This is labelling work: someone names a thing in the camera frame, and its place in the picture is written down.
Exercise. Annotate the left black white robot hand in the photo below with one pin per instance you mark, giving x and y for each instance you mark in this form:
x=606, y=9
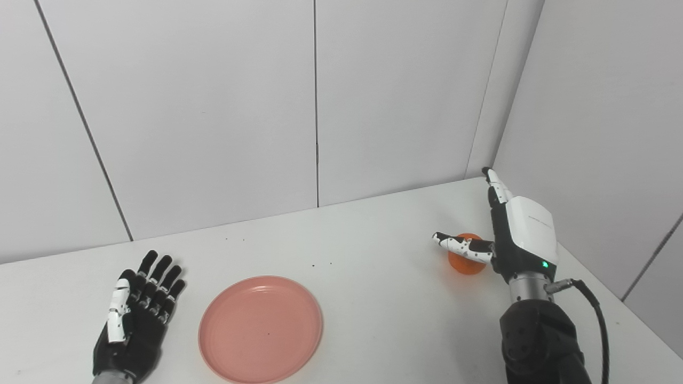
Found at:
x=136, y=325

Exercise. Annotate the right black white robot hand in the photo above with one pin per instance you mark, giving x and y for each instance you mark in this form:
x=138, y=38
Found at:
x=515, y=234

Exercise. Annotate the orange fruit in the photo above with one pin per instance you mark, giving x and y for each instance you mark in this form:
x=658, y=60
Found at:
x=466, y=264

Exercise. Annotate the pink round plate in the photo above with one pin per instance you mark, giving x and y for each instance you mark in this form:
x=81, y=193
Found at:
x=260, y=328

